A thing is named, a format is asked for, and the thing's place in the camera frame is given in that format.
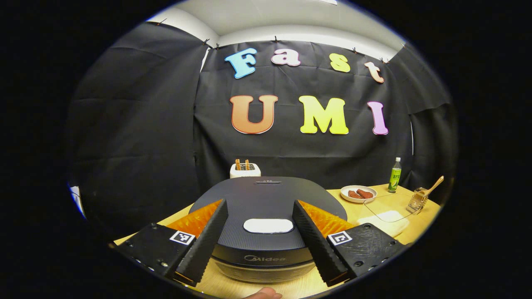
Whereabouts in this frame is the black rice cooker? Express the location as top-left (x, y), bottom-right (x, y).
top-left (189, 176), bottom-right (348, 284)

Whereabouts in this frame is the green label drink bottle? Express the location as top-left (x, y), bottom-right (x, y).
top-left (388, 157), bottom-right (402, 194)

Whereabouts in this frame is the wooden spoon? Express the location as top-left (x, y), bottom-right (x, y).
top-left (417, 176), bottom-right (444, 198)

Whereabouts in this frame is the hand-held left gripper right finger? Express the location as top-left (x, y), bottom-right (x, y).
top-left (292, 200), bottom-right (408, 287)

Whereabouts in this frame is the metal wire chopstick holder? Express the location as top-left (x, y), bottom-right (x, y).
top-left (406, 188), bottom-right (429, 214)

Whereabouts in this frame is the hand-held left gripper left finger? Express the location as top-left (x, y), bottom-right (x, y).
top-left (114, 199), bottom-right (229, 287)

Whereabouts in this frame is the clear glass rice container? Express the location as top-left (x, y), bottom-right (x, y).
top-left (357, 192), bottom-right (416, 238)

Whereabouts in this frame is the white round plate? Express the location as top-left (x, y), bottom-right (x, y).
top-left (340, 185), bottom-right (377, 203)

